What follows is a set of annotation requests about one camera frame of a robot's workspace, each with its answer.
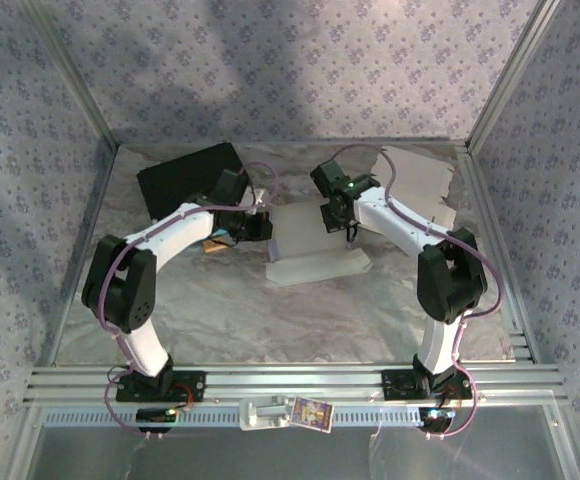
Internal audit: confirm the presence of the pale lavender paper box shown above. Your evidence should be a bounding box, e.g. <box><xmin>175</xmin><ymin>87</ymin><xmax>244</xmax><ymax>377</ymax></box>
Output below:
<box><xmin>264</xmin><ymin>198</ymin><xmax>372</xmax><ymax>288</ymax></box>

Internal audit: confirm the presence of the white paper box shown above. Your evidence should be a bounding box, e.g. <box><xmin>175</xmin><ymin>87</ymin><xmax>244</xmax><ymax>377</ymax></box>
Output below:
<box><xmin>372</xmin><ymin>145</ymin><xmax>460</xmax><ymax>232</ymax></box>

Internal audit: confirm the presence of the black hard case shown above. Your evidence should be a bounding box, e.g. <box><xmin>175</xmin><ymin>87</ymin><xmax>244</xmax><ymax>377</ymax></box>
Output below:
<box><xmin>136</xmin><ymin>142</ymin><xmax>245</xmax><ymax>224</ymax></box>

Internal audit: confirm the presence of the colourful printed card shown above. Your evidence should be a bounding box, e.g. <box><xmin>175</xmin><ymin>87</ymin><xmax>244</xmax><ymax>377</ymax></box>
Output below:
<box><xmin>288</xmin><ymin>395</ymin><xmax>336</xmax><ymax>434</ymax></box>

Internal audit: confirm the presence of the black right controller board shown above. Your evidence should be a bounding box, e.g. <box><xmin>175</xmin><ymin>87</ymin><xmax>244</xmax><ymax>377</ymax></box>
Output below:
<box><xmin>418</xmin><ymin>406</ymin><xmax>457</xmax><ymax>434</ymax></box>

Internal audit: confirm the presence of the black controller board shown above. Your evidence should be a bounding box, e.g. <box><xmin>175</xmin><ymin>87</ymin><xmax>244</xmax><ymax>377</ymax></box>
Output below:
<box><xmin>135</xmin><ymin>406</ymin><xmax>179</xmax><ymax>434</ymax></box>
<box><xmin>418</xmin><ymin>406</ymin><xmax>457</xmax><ymax>434</ymax></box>

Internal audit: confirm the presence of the black left controller board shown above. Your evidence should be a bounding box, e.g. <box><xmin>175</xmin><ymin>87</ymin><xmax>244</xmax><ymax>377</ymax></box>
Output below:
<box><xmin>135</xmin><ymin>406</ymin><xmax>179</xmax><ymax>434</ymax></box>

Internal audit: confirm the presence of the grey metal sheet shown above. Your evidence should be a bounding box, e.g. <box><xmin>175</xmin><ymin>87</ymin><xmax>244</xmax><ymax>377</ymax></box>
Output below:
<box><xmin>29</xmin><ymin>423</ymin><xmax>571</xmax><ymax>480</ymax></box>

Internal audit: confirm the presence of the aluminium side rail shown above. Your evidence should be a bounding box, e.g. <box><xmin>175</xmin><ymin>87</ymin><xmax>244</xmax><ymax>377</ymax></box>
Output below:
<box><xmin>455</xmin><ymin>144</ymin><xmax>539</xmax><ymax>364</ymax></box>
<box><xmin>34</xmin><ymin>142</ymin><xmax>121</xmax><ymax>369</ymax></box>

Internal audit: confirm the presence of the aluminium mounting rail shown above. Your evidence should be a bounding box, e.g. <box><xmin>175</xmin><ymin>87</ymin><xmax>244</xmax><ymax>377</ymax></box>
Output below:
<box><xmin>23</xmin><ymin>364</ymin><xmax>569</xmax><ymax>404</ymax></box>

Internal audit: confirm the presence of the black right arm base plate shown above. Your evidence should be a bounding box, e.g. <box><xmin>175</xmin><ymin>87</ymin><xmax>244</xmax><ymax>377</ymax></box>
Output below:
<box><xmin>382</xmin><ymin>368</ymin><xmax>473</xmax><ymax>401</ymax></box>

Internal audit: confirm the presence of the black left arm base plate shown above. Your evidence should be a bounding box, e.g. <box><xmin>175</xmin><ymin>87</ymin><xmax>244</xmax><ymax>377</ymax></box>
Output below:
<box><xmin>115</xmin><ymin>370</ymin><xmax>207</xmax><ymax>403</ymax></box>

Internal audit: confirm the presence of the grey slotted cable duct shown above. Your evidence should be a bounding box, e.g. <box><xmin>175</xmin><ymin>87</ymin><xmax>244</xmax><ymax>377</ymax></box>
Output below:
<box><xmin>43</xmin><ymin>402</ymin><xmax>434</xmax><ymax>427</ymax></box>

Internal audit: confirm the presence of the white plastic bracket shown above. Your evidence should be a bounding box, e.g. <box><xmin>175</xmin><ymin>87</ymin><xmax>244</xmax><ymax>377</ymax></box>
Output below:
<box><xmin>238</xmin><ymin>393</ymin><xmax>292</xmax><ymax>432</ymax></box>

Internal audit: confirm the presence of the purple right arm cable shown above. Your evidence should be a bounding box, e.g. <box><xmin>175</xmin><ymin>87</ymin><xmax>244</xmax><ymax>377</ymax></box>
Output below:
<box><xmin>325</xmin><ymin>144</ymin><xmax>505</xmax><ymax>442</ymax></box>

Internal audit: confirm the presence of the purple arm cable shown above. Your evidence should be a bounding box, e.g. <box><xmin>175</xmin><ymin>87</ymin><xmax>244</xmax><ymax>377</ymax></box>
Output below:
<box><xmin>98</xmin><ymin>160</ymin><xmax>280</xmax><ymax>444</ymax></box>
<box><xmin>325</xmin><ymin>144</ymin><xmax>505</xmax><ymax>442</ymax></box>

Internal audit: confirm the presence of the aluminium frame post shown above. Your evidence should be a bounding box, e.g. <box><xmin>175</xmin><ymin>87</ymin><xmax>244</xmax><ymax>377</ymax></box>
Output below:
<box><xmin>464</xmin><ymin>0</ymin><xmax>569</xmax><ymax>154</ymax></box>
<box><xmin>22</xmin><ymin>0</ymin><xmax>121</xmax><ymax>151</ymax></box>

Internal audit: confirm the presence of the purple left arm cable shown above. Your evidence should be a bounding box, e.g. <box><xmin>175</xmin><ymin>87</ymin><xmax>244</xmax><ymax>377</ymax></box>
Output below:
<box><xmin>98</xmin><ymin>160</ymin><xmax>280</xmax><ymax>444</ymax></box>

